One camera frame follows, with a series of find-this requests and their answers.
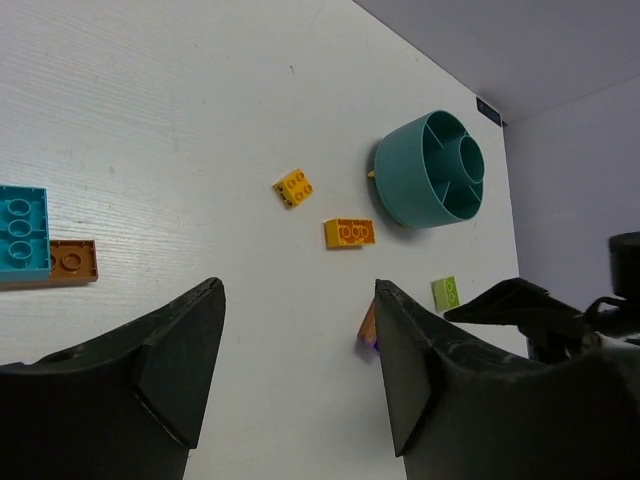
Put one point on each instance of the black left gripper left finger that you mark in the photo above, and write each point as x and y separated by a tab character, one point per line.
128	404

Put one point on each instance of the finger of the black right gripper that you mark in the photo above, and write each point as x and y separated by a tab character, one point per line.
520	303

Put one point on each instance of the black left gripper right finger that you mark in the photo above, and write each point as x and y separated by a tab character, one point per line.
470	401

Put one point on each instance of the lime green lego brick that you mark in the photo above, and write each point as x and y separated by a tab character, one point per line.
445	294

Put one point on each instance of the purple orange lego stack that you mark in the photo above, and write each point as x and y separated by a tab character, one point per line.
367	333

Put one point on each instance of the brown lego plate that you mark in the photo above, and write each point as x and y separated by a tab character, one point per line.
73	261

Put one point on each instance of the blue lego brick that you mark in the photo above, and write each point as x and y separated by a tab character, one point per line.
25	248

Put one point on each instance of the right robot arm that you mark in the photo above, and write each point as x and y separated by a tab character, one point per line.
625	280

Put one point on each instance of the teal round divided container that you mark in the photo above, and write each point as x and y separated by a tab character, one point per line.
430	172

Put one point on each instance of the long orange yellow lego brick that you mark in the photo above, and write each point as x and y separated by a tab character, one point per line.
349	233

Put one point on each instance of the dark blue table label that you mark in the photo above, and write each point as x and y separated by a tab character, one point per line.
489	112

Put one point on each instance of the small yellow lego brick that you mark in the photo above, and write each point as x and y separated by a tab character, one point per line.
293	189

